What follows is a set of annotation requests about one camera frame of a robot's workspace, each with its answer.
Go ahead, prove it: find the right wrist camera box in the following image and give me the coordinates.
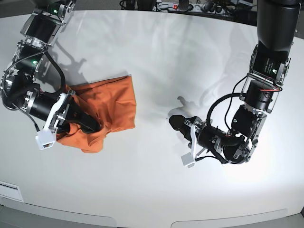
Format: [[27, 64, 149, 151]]
[[35, 129, 56, 150]]

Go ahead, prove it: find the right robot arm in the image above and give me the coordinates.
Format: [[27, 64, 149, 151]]
[[0, 0, 101, 134]]

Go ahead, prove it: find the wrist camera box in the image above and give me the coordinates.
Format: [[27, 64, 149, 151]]
[[181, 152, 195, 168], [35, 129, 56, 150]]

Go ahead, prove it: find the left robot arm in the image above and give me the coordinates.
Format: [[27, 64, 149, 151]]
[[169, 0, 302, 167]]

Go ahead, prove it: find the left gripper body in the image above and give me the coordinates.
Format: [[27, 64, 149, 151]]
[[184, 117, 204, 158]]

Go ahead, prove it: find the black equipment box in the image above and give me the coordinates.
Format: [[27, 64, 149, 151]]
[[233, 10, 257, 26]]

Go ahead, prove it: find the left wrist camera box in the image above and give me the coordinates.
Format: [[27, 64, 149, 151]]
[[181, 152, 195, 168]]

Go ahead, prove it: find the orange T-shirt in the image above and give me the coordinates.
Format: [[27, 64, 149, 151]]
[[56, 75, 136, 153]]

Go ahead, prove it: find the white power strip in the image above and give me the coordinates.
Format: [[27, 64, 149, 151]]
[[152, 0, 225, 15]]

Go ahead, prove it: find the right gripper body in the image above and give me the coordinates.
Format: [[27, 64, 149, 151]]
[[44, 90, 75, 133]]

